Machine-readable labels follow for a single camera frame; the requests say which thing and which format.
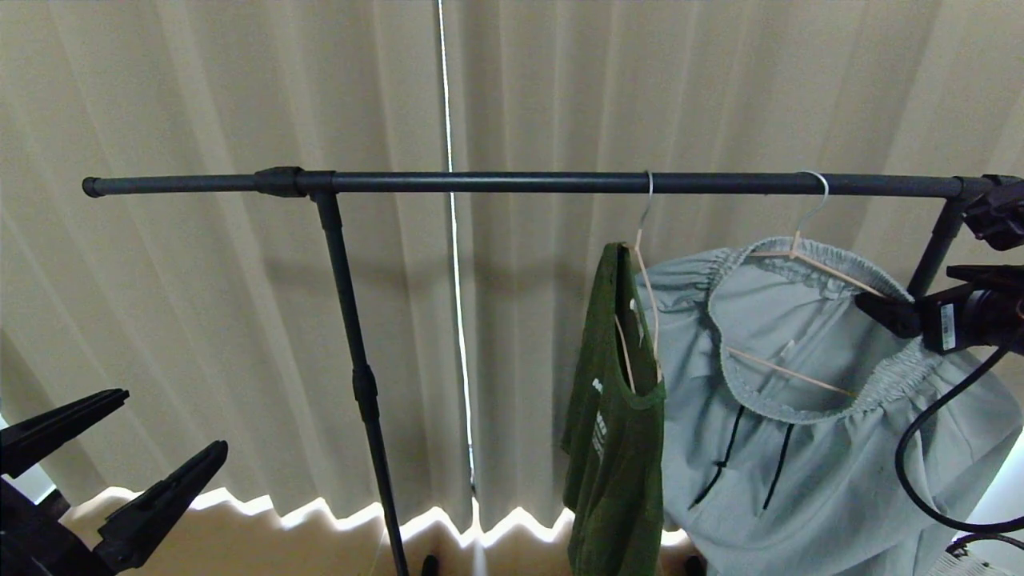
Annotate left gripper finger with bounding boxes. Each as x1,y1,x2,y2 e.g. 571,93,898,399
0,388,131,480
94,439,230,574

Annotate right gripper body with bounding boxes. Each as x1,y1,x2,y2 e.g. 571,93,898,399
915,283,1024,356

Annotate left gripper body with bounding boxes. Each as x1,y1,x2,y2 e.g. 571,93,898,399
0,476,114,576

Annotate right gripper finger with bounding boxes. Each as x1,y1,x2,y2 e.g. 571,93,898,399
853,291,924,339
946,264,1024,292

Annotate pink clothes hanger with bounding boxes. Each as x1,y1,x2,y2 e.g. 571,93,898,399
611,170,666,394
723,170,890,398

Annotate pale grey shorts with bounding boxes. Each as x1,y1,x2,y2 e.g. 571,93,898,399
635,235,1024,576

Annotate green long-sleeved shirt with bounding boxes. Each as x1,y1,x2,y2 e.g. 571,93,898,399
559,242,668,576

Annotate white laundry basket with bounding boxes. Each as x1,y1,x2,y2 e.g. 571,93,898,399
928,534,1024,576

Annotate black clothes rack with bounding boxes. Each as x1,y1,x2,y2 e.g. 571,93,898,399
82,166,1024,576

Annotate beige curtain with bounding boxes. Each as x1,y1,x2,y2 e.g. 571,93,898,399
0,0,1024,538

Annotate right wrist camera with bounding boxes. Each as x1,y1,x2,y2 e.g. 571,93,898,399
962,179,1024,252

